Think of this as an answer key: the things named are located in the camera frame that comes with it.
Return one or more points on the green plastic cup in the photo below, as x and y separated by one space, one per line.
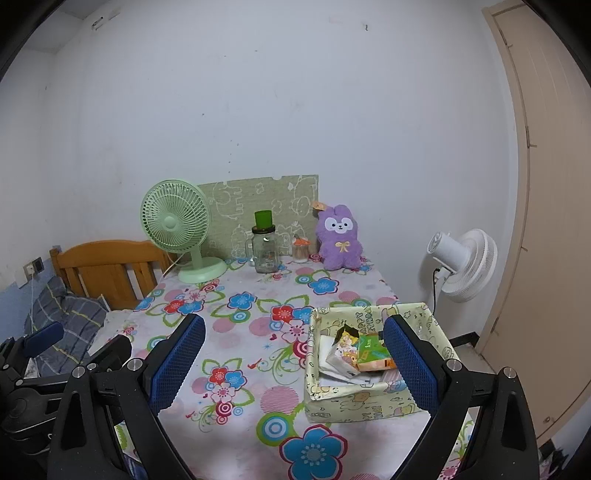
263 220

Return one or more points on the green printed board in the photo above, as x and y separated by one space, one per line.
277 194

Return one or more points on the pink tissue packet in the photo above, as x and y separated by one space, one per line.
392 376

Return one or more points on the green desk fan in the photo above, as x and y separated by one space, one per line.
168 221

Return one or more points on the purple plush bunny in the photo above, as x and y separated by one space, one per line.
339 244

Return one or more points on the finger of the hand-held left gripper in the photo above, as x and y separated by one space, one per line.
44 339
111 348

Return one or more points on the beige door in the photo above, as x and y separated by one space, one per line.
554 184

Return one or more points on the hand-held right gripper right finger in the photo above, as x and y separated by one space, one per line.
411 364

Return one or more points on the yellow printed fabric box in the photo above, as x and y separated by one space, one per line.
360 406

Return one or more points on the wall socket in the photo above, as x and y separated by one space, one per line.
33 269

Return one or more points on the wooden bed headboard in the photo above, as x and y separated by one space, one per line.
97 270

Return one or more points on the cotton swab container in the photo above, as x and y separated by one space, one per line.
300 253

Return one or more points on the green tissue packet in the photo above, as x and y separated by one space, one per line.
374 350

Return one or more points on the white crinkled sachet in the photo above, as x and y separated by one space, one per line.
339 369

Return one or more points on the yellow cartoon tissue packet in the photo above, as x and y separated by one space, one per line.
347 344

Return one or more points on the grey plaid pillow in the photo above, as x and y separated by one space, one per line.
69 316

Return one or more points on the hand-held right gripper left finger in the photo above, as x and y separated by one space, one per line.
178 364

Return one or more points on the white standing fan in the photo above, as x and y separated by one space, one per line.
466 270

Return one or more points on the glass jar mug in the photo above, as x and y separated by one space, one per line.
265 254

